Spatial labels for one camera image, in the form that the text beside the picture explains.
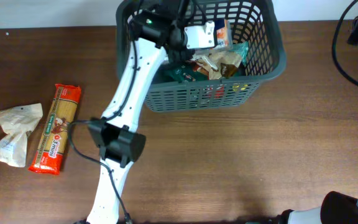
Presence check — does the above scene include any green Nescafe coffee bag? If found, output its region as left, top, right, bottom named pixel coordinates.
left=161, top=60, right=242, bottom=83

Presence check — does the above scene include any beige snack bag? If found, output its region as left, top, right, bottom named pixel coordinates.
left=190, top=51, right=242, bottom=80

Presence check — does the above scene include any Kleenex tissue multipack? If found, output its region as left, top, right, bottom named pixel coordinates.
left=213, top=19, right=232, bottom=50

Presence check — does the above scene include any teal wet wipes packet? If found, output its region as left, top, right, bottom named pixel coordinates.
left=229, top=42, right=249, bottom=65

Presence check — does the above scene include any San Remo spaghetti packet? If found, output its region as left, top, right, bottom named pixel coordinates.
left=28, top=84, right=81, bottom=175

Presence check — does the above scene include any beige paper bag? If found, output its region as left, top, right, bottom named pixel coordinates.
left=0, top=103, right=43, bottom=167

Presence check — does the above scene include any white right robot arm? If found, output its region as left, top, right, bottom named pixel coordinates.
left=269, top=16, right=358, bottom=224

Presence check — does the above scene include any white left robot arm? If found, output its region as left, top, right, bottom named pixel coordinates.
left=68, top=1, right=194, bottom=223

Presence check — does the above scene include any grey plastic basket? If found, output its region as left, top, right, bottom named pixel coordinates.
left=116, top=0, right=287, bottom=113

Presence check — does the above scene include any black cable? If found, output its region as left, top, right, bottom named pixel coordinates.
left=331, top=0, right=358, bottom=96

